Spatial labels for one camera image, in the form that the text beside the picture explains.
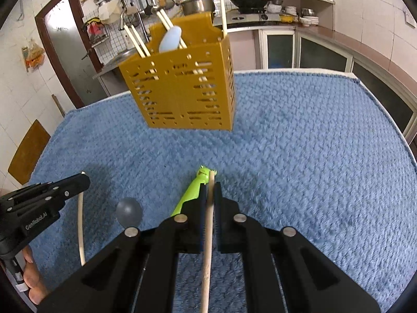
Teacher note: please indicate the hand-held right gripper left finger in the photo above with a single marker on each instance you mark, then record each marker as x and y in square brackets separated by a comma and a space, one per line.
[202, 221]

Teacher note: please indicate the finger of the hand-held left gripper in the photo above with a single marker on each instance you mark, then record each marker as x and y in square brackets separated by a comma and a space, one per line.
[49, 200]
[76, 182]

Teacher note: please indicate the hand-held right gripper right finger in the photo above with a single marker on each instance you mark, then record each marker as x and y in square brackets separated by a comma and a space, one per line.
[217, 221]

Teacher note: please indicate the pale wooden chopstick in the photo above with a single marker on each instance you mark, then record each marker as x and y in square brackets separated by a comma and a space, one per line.
[81, 231]
[135, 41]
[207, 267]
[168, 18]
[164, 20]
[223, 14]
[141, 41]

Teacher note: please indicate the yellow slotted utensil holder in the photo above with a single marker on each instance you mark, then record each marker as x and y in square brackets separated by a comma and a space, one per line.
[182, 91]

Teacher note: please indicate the person's left hand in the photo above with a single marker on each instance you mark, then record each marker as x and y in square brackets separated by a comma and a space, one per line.
[34, 280]

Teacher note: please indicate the brown wooden board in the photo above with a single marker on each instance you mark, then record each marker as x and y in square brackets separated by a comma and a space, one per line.
[29, 153]

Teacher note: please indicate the dark grey spoon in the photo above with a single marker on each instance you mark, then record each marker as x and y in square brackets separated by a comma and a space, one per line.
[129, 211]

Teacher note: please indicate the wooden stick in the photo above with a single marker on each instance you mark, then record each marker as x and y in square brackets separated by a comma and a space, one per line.
[58, 105]

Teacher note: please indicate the blue knitted towel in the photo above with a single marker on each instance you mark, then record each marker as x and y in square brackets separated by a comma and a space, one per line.
[293, 176]

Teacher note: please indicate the steel sink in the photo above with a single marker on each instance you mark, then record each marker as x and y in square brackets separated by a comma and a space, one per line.
[109, 62]

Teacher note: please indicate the brown framed door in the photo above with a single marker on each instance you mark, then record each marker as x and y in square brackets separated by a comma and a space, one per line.
[70, 49]

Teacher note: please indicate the hanging orange plastic bag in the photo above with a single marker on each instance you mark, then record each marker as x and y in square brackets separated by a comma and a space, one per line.
[32, 56]

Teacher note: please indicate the light blue spoon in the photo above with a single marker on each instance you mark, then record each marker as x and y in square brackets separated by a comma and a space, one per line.
[170, 39]

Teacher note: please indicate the steel faucet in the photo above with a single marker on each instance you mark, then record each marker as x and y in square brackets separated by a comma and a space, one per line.
[130, 18]

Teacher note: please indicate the white hanging bag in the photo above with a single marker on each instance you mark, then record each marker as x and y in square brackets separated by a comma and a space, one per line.
[110, 12]

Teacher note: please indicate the glass cabinet door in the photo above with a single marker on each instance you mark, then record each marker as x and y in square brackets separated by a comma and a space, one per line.
[322, 57]
[280, 50]

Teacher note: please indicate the steel gas stove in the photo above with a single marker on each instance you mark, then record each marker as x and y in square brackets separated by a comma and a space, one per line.
[251, 19]

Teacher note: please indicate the steel cooking pot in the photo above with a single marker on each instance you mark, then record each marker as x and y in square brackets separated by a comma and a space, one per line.
[197, 4]

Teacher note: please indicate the black wok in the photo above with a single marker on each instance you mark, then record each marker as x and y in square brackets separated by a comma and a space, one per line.
[252, 2]

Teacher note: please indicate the stack of white bowls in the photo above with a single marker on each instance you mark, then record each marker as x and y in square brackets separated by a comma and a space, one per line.
[309, 19]

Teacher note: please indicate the white wall socket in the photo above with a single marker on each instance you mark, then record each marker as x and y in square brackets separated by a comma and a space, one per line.
[411, 18]

